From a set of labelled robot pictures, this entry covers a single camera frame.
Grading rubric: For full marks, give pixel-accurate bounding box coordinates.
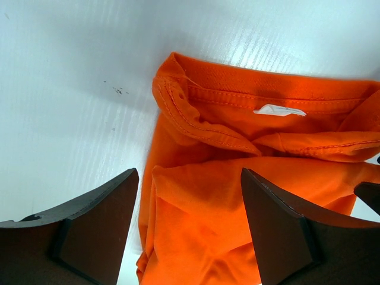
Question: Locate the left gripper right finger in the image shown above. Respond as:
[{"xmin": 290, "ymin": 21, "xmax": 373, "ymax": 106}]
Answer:
[{"xmin": 241, "ymin": 169, "xmax": 379, "ymax": 284}]

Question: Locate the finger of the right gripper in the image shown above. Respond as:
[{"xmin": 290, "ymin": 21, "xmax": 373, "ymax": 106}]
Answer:
[{"xmin": 354, "ymin": 182, "xmax": 380, "ymax": 215}]

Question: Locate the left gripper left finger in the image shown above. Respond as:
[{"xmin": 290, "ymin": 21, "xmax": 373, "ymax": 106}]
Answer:
[{"xmin": 1, "ymin": 169, "xmax": 139, "ymax": 284}]

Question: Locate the orange t-shirt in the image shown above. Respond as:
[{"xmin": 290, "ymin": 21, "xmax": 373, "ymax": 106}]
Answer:
[{"xmin": 137, "ymin": 53, "xmax": 379, "ymax": 284}]

